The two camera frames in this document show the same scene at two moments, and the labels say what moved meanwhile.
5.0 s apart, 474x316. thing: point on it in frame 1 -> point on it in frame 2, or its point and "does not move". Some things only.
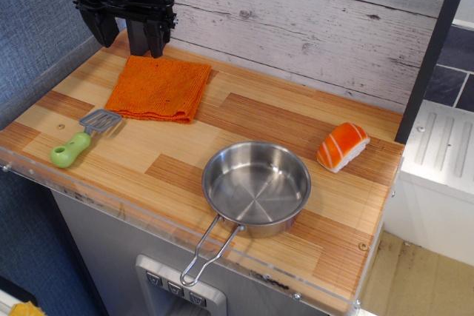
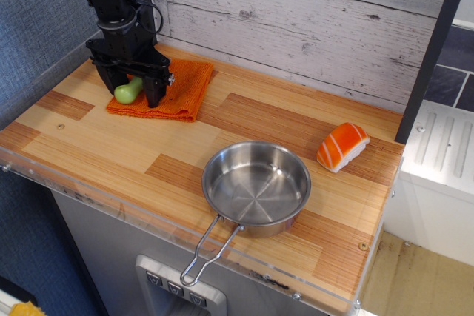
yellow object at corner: (27, 308) does not move
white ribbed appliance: (432, 203) does not move
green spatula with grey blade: (62, 156) -> (126, 93)
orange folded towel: (158, 89) does not move
